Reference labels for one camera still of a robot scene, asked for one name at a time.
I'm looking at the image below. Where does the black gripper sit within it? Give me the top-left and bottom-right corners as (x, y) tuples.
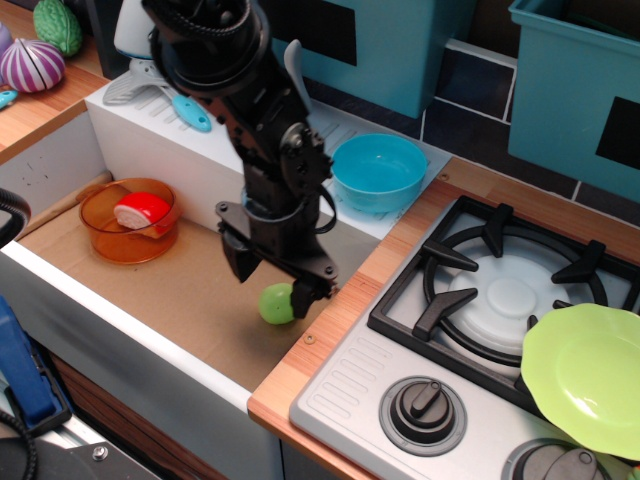
(216, 197), (338, 319)

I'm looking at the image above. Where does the green toy pear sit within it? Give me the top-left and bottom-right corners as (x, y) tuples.
(258, 283), (294, 325)

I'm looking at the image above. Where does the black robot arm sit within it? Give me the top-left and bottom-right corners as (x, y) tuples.
(142, 1), (338, 318)

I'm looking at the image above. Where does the blue plastic bowl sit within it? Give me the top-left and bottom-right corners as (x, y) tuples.
(332, 134), (429, 214)

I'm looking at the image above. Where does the brown cardboard sheet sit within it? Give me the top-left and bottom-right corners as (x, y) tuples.
(20, 181), (328, 391)

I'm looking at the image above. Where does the orange transparent pot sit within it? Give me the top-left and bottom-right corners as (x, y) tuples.
(77, 178), (181, 264)

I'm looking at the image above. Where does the red white toy fruit slice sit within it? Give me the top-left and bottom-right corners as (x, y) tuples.
(113, 192), (170, 230)

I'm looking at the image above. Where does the silver toy stove top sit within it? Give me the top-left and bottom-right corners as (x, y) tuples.
(290, 201), (639, 479)

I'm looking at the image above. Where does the grey stove knob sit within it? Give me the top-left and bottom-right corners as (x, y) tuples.
(379, 376), (467, 457)
(501, 438), (611, 480)

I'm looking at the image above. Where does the grey toy faucet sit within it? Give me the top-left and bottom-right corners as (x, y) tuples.
(283, 39), (312, 115)

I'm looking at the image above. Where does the teal storage bin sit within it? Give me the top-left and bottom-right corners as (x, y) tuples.
(259, 0), (476, 118)
(508, 1), (639, 201)

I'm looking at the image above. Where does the blue clamp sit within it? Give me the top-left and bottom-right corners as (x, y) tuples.
(1, 297), (72, 436)

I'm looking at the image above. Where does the white soap dispenser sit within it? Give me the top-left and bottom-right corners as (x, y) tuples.
(114, 0), (155, 60)

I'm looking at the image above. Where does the light green plastic plate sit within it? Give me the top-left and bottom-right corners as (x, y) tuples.
(521, 304), (639, 461)

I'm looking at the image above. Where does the blue utensil tip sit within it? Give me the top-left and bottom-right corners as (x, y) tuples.
(0, 90), (18, 110)

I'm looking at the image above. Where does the purple striped toy onion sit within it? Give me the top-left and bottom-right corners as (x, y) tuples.
(1, 38), (66, 93)

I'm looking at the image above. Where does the green toy vegetable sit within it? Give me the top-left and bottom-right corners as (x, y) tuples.
(33, 0), (83, 57)

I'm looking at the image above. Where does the black stove grate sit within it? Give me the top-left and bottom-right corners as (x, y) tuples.
(368, 196), (639, 414)

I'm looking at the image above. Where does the purple toy at edge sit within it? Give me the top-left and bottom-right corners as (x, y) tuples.
(0, 23), (14, 56)

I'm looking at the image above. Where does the grey utensil blue handle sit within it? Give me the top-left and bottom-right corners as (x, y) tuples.
(171, 95), (212, 133)

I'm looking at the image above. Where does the grey spatula blue handle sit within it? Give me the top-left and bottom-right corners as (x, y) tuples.
(103, 60), (169, 106)

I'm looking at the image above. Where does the black cable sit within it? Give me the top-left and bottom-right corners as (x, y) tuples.
(0, 407), (40, 480)

